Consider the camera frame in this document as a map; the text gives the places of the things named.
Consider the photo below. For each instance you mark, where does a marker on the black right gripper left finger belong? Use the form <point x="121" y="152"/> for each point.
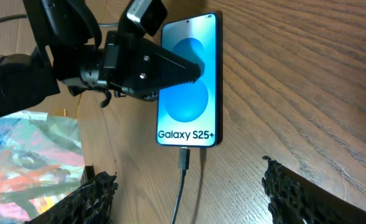
<point x="91" y="203"/>

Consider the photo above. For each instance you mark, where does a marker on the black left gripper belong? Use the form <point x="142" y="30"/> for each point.
<point x="128" y="65"/>

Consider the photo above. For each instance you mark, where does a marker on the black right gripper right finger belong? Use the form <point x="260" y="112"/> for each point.
<point x="294" y="199"/>

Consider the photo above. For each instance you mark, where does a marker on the blue smartphone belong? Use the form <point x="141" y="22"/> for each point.
<point x="190" y="114"/>

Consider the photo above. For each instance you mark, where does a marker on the colourful patterned cloth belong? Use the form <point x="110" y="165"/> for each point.
<point x="41" y="162"/>

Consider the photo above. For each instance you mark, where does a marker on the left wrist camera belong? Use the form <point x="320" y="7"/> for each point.
<point x="147" y="15"/>

